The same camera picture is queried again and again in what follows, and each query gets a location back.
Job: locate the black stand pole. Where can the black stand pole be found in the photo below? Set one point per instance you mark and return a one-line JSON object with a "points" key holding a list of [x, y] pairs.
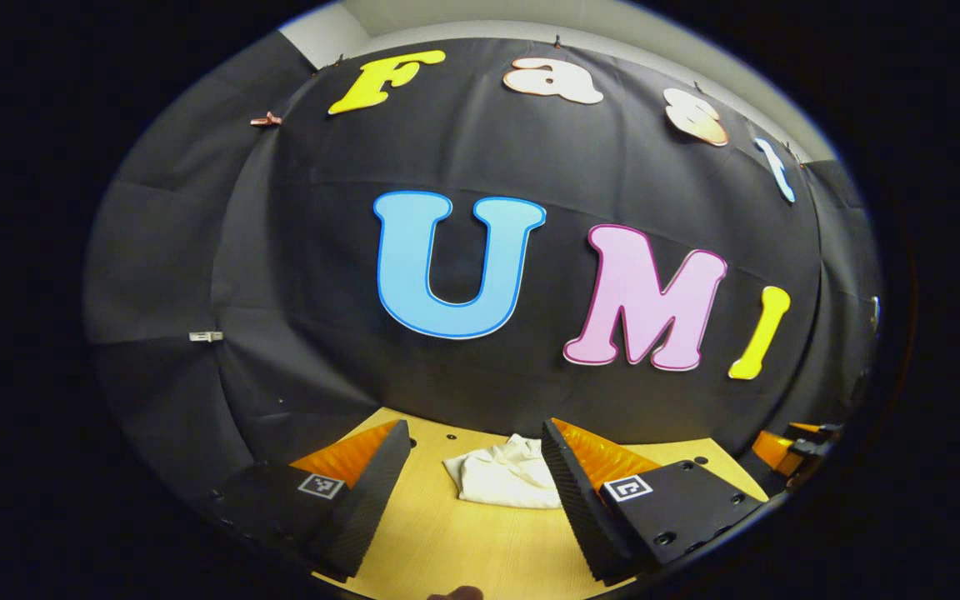
{"points": [[873, 312]]}

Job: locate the white cloth clip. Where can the white cloth clip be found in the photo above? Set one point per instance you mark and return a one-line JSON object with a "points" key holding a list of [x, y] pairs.
{"points": [[205, 337]]}

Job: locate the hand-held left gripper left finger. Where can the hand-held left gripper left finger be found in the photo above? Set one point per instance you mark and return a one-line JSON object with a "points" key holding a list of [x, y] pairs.
{"points": [[372, 496]]}

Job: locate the white sweatshirt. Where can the white sweatshirt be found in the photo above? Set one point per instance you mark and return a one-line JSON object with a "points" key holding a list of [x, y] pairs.
{"points": [[505, 475]]}

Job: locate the black backdrop cloth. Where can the black backdrop cloth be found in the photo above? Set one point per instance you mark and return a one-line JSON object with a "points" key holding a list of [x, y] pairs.
{"points": [[322, 292]]}

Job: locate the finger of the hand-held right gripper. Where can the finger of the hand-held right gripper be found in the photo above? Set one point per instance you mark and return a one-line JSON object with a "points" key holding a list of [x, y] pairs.
{"points": [[805, 428], [776, 454]]}

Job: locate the copper cloth clip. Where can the copper cloth clip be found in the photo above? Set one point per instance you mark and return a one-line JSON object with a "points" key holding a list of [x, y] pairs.
{"points": [[266, 120]]}

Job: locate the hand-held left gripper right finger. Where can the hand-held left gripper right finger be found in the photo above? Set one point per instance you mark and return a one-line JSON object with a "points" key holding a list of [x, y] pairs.
{"points": [[580, 504]]}

